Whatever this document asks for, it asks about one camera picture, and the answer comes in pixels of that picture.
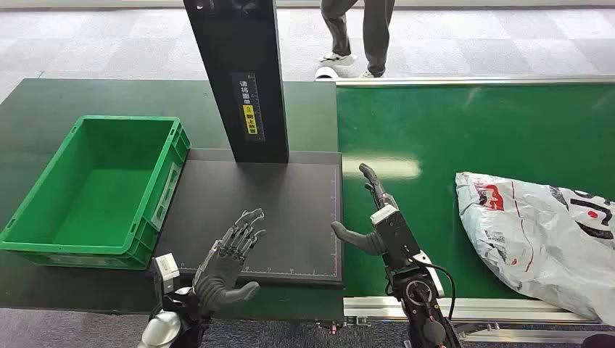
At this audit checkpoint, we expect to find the black inbound scanner machine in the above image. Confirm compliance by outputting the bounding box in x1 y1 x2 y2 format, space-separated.
152 0 345 288

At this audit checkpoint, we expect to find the grey plastic mailer package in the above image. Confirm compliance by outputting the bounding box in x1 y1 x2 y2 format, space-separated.
455 172 615 328

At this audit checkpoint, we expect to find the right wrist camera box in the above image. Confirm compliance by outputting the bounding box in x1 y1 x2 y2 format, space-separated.
370 205 424 270

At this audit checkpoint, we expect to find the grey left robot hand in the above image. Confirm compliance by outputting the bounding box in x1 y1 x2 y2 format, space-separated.
191 207 268 315

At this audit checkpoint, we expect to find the person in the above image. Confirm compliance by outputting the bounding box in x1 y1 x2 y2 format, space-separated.
317 0 397 79

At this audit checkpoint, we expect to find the green conveyor belt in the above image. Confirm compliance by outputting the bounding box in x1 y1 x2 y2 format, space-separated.
336 83 615 299

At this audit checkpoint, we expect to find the black yellow label sticker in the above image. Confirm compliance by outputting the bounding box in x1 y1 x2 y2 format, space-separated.
231 72 266 143

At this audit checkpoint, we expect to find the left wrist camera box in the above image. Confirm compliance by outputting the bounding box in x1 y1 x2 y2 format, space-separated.
151 253 181 294

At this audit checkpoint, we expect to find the green plastic crate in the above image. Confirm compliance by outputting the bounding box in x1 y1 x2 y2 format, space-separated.
0 115 192 271

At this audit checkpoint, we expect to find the aluminium conveyor frame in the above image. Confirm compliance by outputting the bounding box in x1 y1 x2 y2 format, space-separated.
314 74 615 344

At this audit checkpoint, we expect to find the black round object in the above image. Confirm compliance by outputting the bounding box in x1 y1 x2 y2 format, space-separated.
581 333 615 348

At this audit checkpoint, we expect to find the dark green table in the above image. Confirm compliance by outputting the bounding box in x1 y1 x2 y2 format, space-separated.
0 78 345 322

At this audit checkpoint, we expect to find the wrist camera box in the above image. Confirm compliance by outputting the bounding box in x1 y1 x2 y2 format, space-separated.
151 253 181 294
370 205 424 270

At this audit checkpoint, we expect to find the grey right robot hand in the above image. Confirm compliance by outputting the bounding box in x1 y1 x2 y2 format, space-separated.
330 163 400 257

